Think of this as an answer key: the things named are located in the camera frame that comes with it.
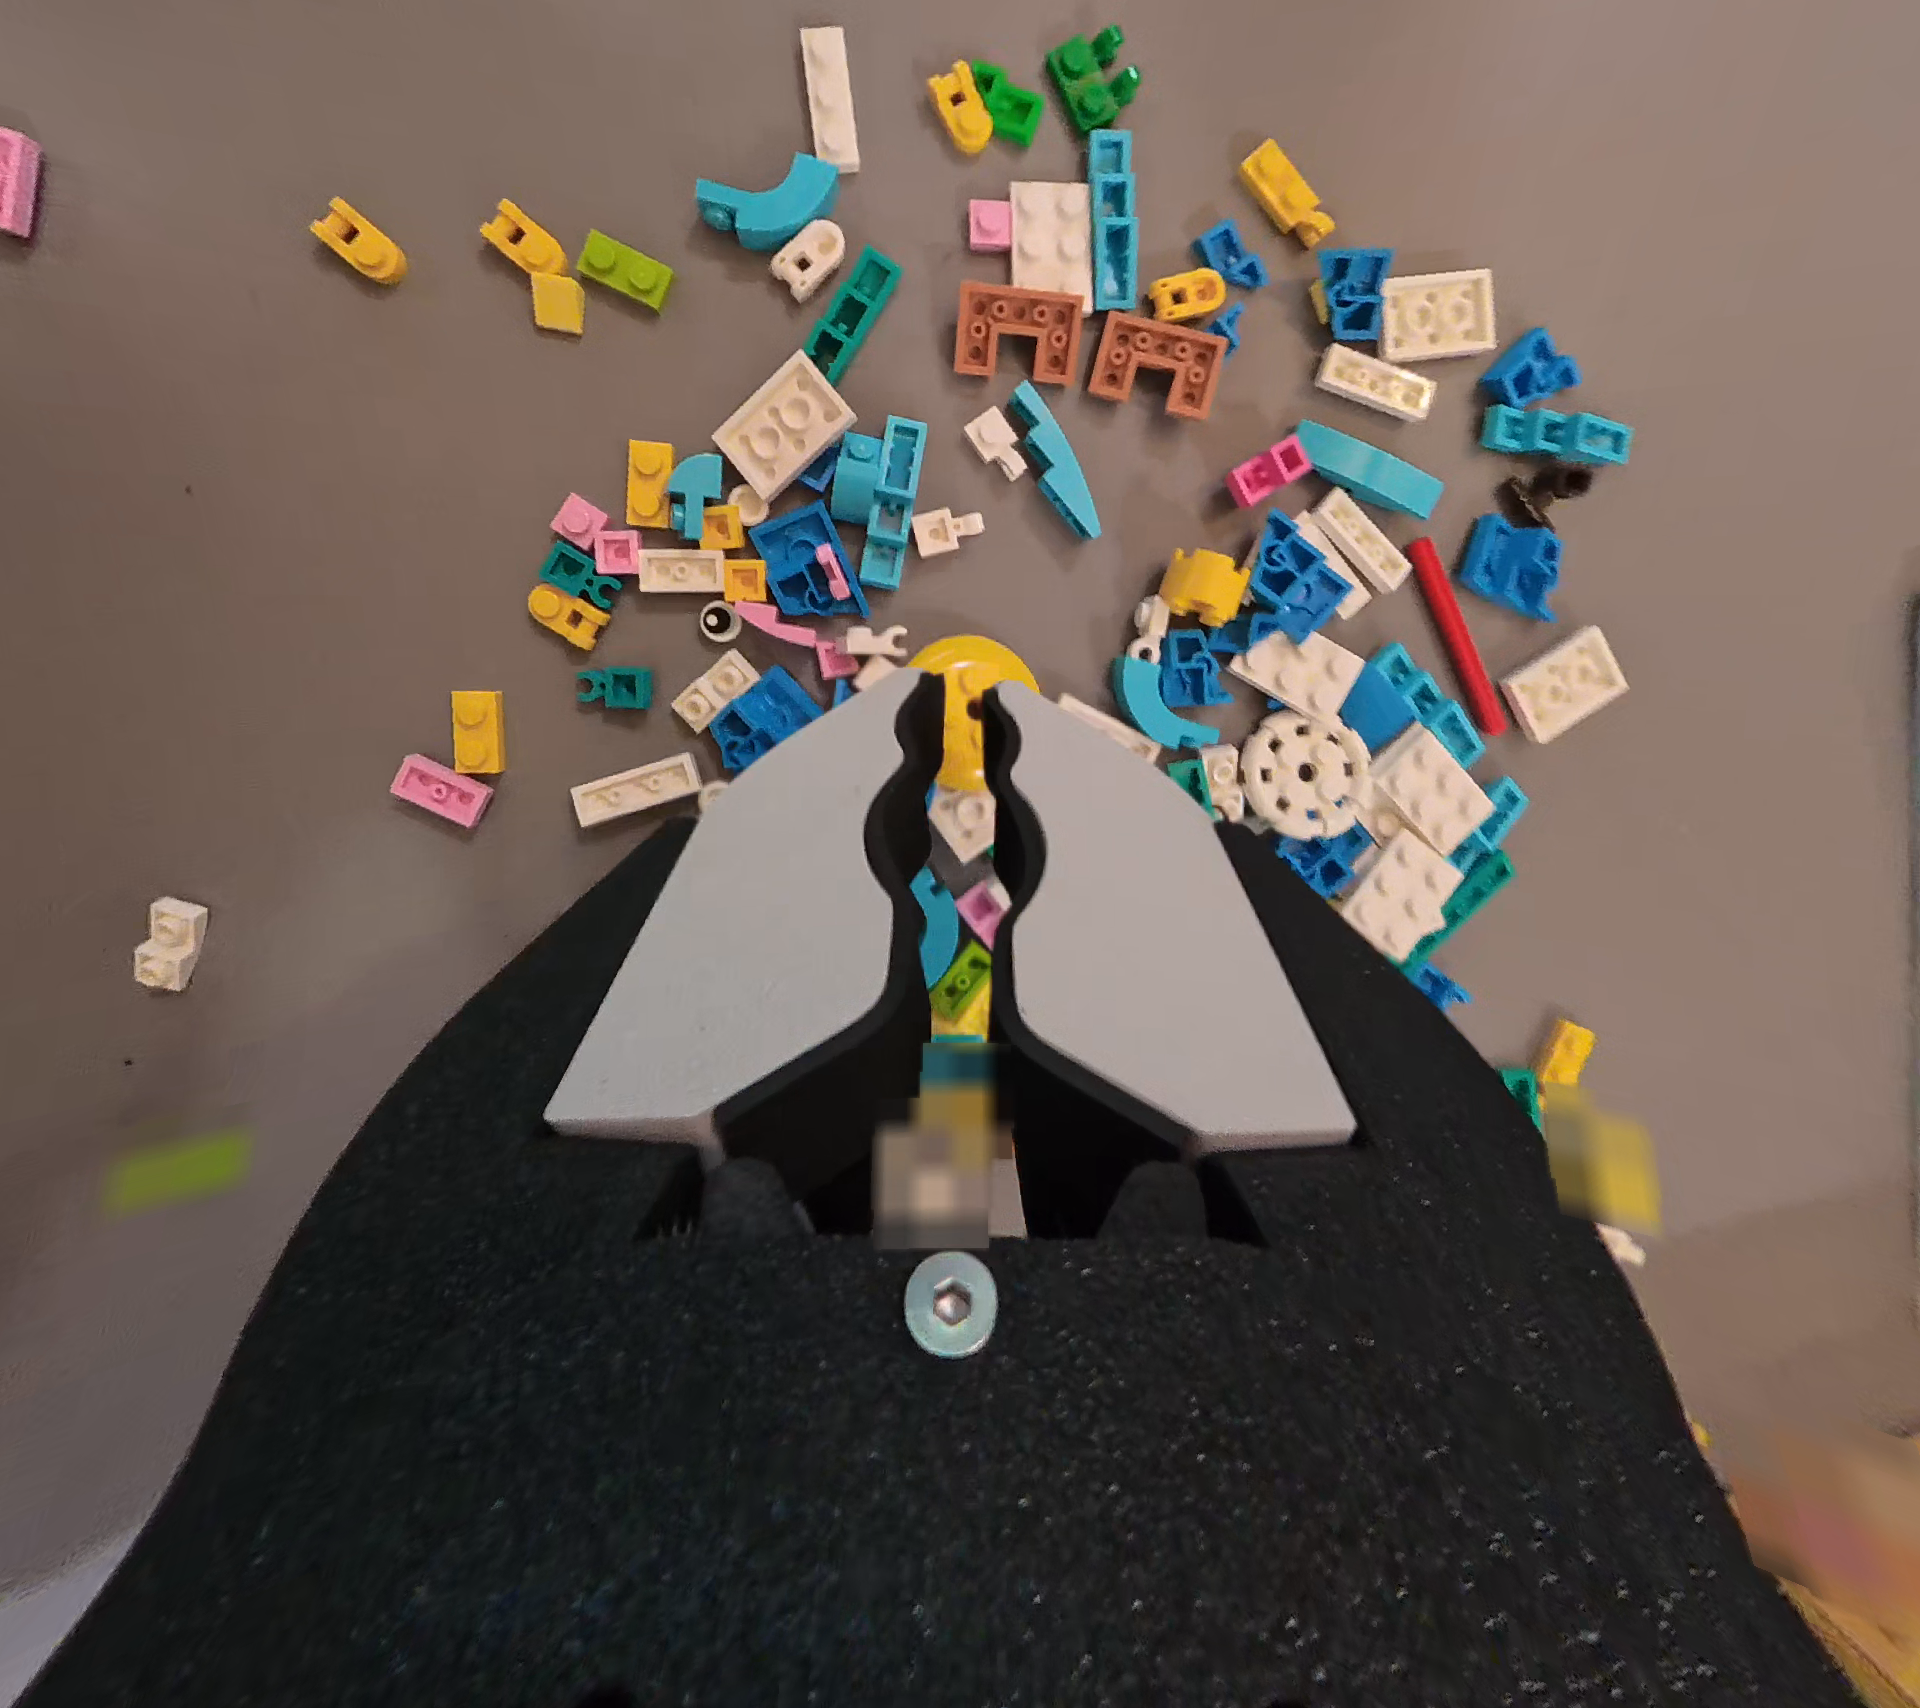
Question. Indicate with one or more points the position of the white round lego gear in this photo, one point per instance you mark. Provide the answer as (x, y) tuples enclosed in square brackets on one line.
[(1282, 744)]

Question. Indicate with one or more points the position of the red lego axle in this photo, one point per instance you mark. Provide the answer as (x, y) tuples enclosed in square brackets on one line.
[(1456, 632)]

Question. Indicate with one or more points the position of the yellow round lego piece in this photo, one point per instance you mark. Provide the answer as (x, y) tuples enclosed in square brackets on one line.
[(966, 660)]

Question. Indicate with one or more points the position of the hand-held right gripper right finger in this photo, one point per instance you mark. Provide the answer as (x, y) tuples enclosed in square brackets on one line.
[(1155, 990)]

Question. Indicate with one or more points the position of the small black lego piece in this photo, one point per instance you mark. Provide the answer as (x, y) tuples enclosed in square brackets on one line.
[(1549, 490)]

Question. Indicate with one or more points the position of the white lego bracket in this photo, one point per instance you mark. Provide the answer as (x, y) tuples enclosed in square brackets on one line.
[(171, 941)]

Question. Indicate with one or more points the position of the tan lego arch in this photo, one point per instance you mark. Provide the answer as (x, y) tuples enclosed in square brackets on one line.
[(1021, 304), (1155, 337)]

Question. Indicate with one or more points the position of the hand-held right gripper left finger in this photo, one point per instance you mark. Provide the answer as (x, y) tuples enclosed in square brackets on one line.
[(733, 973)]

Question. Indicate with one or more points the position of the pile of pastel lego pieces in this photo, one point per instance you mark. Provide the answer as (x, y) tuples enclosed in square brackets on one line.
[(778, 417)]

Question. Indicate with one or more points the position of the pink lego plate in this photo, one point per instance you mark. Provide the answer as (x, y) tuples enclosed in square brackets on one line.
[(13, 180)]

